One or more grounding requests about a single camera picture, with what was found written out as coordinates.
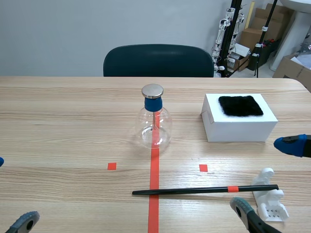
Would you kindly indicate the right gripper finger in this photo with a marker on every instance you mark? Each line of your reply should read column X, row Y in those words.
column 291, row 145
column 245, row 213

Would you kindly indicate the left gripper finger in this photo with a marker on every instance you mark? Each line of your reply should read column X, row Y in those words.
column 23, row 222
column 1, row 161

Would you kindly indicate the white moulded stand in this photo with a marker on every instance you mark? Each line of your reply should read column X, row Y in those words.
column 271, row 196

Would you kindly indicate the long black rod red band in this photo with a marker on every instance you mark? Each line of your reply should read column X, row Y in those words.
column 194, row 190

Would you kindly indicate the white box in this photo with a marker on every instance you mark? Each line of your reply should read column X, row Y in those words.
column 239, row 123

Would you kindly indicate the patch of black fur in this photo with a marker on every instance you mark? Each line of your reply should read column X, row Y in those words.
column 240, row 106

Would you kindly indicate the brown cardboard box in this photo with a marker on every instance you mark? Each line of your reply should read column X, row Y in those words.
column 295, row 70

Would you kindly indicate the black tripod stand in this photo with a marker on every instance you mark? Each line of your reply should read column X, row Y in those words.
column 233, row 36
column 263, row 36

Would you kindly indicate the white wash basin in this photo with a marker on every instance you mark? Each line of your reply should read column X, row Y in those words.
column 292, row 31

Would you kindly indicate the stacked brown cardboard boxes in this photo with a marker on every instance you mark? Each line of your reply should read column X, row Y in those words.
column 263, row 29

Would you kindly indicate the clear glass flask with stopper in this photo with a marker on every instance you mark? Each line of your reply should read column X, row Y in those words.
column 153, row 116

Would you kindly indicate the dark blue chair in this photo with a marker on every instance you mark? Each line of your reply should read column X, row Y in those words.
column 158, row 60

